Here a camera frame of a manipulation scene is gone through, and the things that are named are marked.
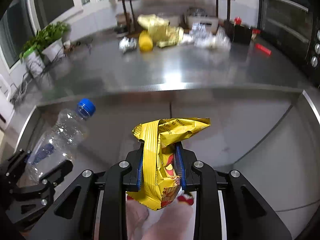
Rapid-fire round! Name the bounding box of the yellow snack bag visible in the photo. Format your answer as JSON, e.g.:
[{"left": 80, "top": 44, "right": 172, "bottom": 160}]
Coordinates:
[{"left": 127, "top": 118, "right": 210, "bottom": 211}]

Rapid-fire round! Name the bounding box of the clear plastic bottle blue cap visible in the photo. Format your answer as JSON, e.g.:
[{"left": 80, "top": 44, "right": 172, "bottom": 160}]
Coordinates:
[{"left": 26, "top": 99, "right": 96, "bottom": 183}]

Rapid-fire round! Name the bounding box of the aluminium foil ball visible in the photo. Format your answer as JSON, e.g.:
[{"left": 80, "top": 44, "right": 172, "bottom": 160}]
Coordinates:
[{"left": 119, "top": 37, "right": 137, "bottom": 54}]

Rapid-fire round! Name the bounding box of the white electric kettle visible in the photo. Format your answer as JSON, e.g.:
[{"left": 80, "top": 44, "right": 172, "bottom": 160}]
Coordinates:
[{"left": 0, "top": 75, "right": 15, "bottom": 131}]

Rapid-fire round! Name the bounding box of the white canister green lid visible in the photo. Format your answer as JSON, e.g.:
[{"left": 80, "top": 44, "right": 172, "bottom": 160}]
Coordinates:
[{"left": 22, "top": 46, "right": 45, "bottom": 78}]

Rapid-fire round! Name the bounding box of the clear crumpled plastic wrap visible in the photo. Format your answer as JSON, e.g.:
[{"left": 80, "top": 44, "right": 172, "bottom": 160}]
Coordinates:
[{"left": 189, "top": 23, "right": 231, "bottom": 51}]

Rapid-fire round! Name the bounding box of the green potted plant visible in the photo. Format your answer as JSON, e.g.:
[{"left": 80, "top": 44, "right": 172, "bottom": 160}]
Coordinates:
[{"left": 19, "top": 22, "right": 71, "bottom": 61}]

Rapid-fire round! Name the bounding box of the pale yellow plastic bag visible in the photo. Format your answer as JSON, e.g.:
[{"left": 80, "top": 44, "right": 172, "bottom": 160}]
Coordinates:
[{"left": 137, "top": 14, "right": 194, "bottom": 52}]

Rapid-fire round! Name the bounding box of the red plastic clip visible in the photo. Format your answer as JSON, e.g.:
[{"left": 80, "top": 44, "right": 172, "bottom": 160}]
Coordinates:
[{"left": 255, "top": 43, "right": 272, "bottom": 56}]

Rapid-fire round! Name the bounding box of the black ceramic jar red knob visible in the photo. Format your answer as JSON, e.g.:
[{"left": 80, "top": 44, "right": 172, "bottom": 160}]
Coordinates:
[{"left": 223, "top": 17, "right": 252, "bottom": 45}]

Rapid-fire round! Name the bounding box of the right white storage basket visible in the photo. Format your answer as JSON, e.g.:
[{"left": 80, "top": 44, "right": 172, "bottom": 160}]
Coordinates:
[{"left": 185, "top": 14, "right": 219, "bottom": 34}]

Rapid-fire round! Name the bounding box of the black toaster oven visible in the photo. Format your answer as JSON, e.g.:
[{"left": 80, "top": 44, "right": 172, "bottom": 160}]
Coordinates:
[{"left": 258, "top": 0, "right": 319, "bottom": 88}]

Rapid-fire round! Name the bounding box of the black power cable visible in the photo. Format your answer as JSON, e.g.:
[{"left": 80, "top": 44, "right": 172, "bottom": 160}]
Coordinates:
[{"left": 10, "top": 38, "right": 93, "bottom": 106}]

